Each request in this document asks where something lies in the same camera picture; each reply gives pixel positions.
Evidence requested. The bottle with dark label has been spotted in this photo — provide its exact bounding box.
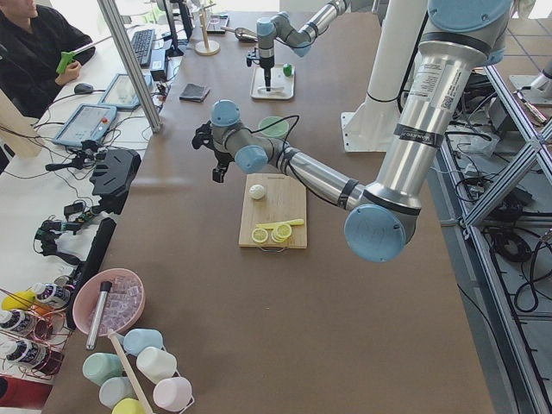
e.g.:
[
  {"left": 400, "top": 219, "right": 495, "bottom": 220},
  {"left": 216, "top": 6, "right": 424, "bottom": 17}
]
[{"left": 30, "top": 283, "right": 71, "bottom": 310}]

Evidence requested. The white steamed bun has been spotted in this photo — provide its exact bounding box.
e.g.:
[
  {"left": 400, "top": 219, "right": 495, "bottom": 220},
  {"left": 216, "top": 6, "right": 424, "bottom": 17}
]
[{"left": 248, "top": 184, "right": 267, "bottom": 200}]

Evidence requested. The blue teach pendant near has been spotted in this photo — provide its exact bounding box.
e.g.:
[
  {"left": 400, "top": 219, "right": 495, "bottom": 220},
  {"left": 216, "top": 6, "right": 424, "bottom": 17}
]
[{"left": 52, "top": 103, "right": 117, "bottom": 147}]

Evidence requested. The white pillar with base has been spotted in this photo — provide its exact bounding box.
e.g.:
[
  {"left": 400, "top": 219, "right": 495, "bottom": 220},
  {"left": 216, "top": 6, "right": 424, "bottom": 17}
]
[{"left": 342, "top": 0, "right": 428, "bottom": 153}]

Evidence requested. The metal scoop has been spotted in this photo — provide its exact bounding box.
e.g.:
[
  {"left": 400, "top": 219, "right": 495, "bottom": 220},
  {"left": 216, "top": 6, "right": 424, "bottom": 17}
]
[{"left": 221, "top": 26, "right": 257, "bottom": 43}]

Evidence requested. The black keyboard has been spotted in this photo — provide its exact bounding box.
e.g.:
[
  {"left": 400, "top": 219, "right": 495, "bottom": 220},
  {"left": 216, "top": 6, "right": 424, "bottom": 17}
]
[{"left": 130, "top": 29, "right": 155, "bottom": 67}]

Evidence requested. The lemon slice stack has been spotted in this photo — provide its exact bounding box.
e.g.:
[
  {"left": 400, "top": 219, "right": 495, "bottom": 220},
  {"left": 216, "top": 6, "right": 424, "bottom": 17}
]
[{"left": 271, "top": 225, "right": 292, "bottom": 243}]

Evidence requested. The white cup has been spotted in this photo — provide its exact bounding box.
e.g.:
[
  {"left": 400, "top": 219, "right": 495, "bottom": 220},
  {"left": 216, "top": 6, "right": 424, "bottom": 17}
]
[{"left": 136, "top": 347, "right": 177, "bottom": 384}]

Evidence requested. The black monitor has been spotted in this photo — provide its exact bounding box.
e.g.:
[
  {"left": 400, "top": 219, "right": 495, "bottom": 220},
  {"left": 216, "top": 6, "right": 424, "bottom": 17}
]
[{"left": 161, "top": 0, "right": 195, "bottom": 58}]

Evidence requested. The labelled bottle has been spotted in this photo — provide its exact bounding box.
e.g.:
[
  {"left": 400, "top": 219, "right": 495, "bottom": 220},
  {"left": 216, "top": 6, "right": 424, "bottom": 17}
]
[
  {"left": 1, "top": 309, "right": 37, "bottom": 336},
  {"left": 1, "top": 339, "right": 47, "bottom": 368}
]

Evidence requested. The computer mouse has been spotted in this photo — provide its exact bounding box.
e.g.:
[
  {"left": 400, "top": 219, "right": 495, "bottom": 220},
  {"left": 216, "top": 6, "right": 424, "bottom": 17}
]
[{"left": 73, "top": 83, "right": 95, "bottom": 95}]

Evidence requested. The blue teach pendant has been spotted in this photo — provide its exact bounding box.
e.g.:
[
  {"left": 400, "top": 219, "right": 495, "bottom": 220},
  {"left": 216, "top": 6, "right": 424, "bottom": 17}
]
[
  {"left": 52, "top": 103, "right": 117, "bottom": 147},
  {"left": 98, "top": 73, "right": 140, "bottom": 111}
]

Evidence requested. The blue teach pendant far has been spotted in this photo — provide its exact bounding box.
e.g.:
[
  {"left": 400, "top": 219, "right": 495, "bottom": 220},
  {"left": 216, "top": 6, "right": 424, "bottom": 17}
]
[{"left": 98, "top": 73, "right": 140, "bottom": 111}]

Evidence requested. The wooden cup rack stick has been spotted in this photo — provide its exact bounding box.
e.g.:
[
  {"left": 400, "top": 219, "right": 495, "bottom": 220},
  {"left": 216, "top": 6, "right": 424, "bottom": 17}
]
[{"left": 107, "top": 329, "right": 154, "bottom": 414}]

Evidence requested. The metal muddler tube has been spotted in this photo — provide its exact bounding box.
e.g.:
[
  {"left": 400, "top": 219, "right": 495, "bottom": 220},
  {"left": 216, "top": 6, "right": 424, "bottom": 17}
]
[{"left": 85, "top": 281, "right": 112, "bottom": 351}]

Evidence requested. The mint green bowl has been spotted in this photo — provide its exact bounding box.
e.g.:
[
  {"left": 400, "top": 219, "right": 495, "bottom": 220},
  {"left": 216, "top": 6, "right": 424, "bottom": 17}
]
[{"left": 258, "top": 116, "right": 290, "bottom": 139}]

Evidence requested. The green handled tool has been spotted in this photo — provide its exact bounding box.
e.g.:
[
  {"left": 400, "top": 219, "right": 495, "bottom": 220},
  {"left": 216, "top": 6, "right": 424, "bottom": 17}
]
[{"left": 56, "top": 36, "right": 111, "bottom": 74}]

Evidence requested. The cream rectangular tray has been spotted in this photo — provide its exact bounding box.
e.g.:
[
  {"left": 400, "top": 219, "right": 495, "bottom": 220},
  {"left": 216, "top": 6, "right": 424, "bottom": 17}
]
[{"left": 250, "top": 64, "right": 295, "bottom": 100}]

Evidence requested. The yellow cup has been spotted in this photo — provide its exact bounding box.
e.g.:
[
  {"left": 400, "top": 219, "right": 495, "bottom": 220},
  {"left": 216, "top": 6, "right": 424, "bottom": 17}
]
[{"left": 111, "top": 398, "right": 146, "bottom": 414}]

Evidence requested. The wooden cutting board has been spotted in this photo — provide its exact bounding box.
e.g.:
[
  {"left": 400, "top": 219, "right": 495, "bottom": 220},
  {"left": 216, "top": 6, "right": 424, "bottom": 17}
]
[{"left": 238, "top": 173, "right": 307, "bottom": 249}]

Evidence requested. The person in black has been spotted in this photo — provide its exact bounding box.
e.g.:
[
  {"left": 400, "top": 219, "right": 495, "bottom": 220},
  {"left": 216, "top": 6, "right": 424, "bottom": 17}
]
[{"left": 1, "top": 1, "right": 95, "bottom": 118}]

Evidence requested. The black camera bracket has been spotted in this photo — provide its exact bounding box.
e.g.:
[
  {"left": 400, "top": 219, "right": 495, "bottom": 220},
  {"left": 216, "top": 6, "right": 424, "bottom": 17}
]
[
  {"left": 246, "top": 47, "right": 260, "bottom": 67},
  {"left": 191, "top": 121, "right": 214, "bottom": 150}
]

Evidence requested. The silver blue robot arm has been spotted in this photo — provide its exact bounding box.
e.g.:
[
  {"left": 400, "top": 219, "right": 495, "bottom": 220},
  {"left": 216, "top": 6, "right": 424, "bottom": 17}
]
[
  {"left": 256, "top": 0, "right": 350, "bottom": 91},
  {"left": 207, "top": 1, "right": 516, "bottom": 262}
]

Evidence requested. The grey folded cloth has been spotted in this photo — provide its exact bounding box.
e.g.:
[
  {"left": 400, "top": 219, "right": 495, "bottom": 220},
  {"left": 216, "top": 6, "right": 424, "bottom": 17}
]
[{"left": 179, "top": 83, "right": 210, "bottom": 103}]

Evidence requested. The lemon slice single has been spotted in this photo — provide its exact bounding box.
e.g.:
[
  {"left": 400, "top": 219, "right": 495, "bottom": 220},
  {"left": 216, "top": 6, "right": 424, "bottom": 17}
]
[{"left": 251, "top": 228, "right": 268, "bottom": 244}]

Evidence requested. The light blue cup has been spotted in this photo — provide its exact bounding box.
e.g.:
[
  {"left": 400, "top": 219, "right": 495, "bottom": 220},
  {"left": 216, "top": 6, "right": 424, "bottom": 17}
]
[{"left": 123, "top": 328, "right": 164, "bottom": 356}]

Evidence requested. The pink bowl with ice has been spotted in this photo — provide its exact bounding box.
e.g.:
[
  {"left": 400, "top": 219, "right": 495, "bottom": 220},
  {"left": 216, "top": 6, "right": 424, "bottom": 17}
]
[{"left": 72, "top": 268, "right": 146, "bottom": 336}]

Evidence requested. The aluminium frame post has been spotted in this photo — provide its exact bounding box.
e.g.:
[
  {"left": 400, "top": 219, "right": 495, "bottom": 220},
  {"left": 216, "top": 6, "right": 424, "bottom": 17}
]
[{"left": 97, "top": 0, "right": 162, "bottom": 133}]

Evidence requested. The wooden cup tree stand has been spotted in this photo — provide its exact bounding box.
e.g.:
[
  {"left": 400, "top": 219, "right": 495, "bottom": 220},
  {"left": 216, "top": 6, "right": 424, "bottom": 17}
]
[{"left": 192, "top": 1, "right": 220, "bottom": 56}]

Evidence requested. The yellow plastic knife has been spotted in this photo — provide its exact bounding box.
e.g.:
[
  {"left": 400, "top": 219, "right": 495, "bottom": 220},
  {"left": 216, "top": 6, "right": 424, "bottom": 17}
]
[{"left": 255, "top": 218, "right": 304, "bottom": 229}]

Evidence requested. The pink cup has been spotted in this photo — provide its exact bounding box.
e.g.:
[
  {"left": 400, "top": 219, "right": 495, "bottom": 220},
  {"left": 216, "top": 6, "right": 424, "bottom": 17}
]
[{"left": 153, "top": 377, "right": 194, "bottom": 412}]

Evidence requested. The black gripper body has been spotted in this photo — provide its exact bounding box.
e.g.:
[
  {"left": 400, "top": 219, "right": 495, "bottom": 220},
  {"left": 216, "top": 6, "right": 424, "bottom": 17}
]
[
  {"left": 261, "top": 66, "right": 273, "bottom": 79},
  {"left": 215, "top": 150, "right": 234, "bottom": 171}
]

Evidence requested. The mint green cup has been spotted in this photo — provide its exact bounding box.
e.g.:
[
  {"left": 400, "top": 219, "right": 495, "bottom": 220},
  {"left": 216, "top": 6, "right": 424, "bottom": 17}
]
[{"left": 82, "top": 353, "right": 123, "bottom": 386}]

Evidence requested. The pale blue cup lower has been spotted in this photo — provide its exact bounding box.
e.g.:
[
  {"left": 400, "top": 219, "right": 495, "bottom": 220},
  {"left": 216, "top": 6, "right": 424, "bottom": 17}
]
[{"left": 98, "top": 377, "right": 135, "bottom": 409}]

